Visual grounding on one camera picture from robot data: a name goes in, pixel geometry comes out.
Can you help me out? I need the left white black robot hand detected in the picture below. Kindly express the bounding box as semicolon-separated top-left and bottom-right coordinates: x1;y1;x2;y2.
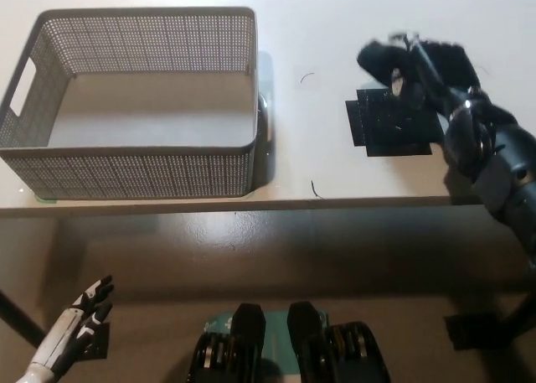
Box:
23;275;116;379

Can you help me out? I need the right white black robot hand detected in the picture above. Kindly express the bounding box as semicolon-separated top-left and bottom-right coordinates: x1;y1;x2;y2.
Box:
387;31;477;112

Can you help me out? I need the grey perforated plastic basket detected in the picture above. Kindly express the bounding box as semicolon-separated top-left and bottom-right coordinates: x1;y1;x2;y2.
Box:
0;6;259;199

